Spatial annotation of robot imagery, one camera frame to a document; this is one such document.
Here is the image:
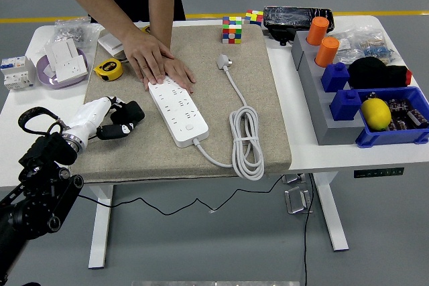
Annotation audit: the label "black cloth bundle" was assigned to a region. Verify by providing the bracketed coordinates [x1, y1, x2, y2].
[347, 56, 412, 90]

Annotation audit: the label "metal bracket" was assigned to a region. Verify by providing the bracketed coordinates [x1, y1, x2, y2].
[284, 186, 314, 215]
[281, 173, 308, 185]

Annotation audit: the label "white power strip cable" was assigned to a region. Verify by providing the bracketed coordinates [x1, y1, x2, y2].
[192, 54, 265, 182]

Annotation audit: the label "large colourful puzzle cube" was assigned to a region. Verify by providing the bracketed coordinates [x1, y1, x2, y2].
[221, 15, 243, 45]

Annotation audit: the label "black adapter cord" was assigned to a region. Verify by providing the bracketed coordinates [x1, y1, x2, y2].
[76, 174, 286, 216]

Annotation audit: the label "black wrapped box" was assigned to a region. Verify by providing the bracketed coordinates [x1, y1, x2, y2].
[263, 5, 335, 47]

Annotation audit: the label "white power strip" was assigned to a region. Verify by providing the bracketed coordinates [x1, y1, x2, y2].
[148, 76, 209, 149]

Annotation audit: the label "grey-brown mat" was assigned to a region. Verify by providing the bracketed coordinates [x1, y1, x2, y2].
[72, 24, 292, 185]

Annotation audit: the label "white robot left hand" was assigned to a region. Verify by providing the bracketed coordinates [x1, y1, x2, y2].
[68, 96, 138, 149]

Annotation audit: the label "purple bowl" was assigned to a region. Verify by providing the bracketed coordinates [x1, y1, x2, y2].
[36, 48, 88, 90]

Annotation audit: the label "clear bag of white parts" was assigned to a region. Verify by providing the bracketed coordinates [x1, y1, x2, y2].
[330, 29, 365, 62]

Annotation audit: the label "person's left hand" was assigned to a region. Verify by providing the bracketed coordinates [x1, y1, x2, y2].
[143, 55, 197, 95]

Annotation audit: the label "blue block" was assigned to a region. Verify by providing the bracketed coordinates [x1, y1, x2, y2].
[320, 62, 351, 93]
[328, 88, 363, 122]

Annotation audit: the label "white table leg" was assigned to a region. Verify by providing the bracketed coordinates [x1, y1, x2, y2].
[88, 184, 115, 269]
[310, 171, 350, 253]

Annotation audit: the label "clear bag of screws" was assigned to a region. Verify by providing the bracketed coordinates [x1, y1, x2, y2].
[53, 17, 101, 49]

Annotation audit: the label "black power adapter plug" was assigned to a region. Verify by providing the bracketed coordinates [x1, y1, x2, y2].
[110, 100, 146, 125]

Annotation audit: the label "orange cylinder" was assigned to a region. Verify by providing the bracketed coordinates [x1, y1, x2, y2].
[306, 16, 330, 46]
[314, 36, 340, 68]

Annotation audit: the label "white socket box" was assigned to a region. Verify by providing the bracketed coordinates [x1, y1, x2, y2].
[44, 38, 81, 66]

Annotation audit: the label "white circuit breaker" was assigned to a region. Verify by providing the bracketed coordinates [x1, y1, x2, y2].
[0, 56, 37, 92]

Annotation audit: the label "dark capacitors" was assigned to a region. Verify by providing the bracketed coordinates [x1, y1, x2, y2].
[385, 97, 429, 131]

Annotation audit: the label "grey stepped block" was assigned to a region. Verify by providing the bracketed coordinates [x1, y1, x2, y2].
[290, 29, 366, 146]

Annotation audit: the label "yellow lemon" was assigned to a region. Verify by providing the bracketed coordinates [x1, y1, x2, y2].
[360, 97, 392, 131]

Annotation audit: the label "black floor cable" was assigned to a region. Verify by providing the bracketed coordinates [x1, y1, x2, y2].
[302, 173, 316, 286]

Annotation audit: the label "blue plastic bin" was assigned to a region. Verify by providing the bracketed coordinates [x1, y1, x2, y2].
[355, 85, 429, 148]

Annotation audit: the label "white wall socket panel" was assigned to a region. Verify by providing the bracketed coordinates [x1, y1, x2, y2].
[53, 56, 88, 83]

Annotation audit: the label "clear bag of blue parts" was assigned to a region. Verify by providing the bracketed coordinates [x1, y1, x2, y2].
[355, 24, 400, 66]

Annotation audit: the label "person's right hand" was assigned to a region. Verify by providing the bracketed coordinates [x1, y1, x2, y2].
[123, 29, 175, 85]

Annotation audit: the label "white wall switch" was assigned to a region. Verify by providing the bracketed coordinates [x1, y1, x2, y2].
[97, 33, 124, 56]

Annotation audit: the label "small colourful puzzle cube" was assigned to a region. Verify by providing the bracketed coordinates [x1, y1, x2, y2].
[243, 9, 264, 27]

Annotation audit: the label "black desk control panel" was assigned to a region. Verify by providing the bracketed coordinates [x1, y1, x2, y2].
[353, 167, 405, 179]

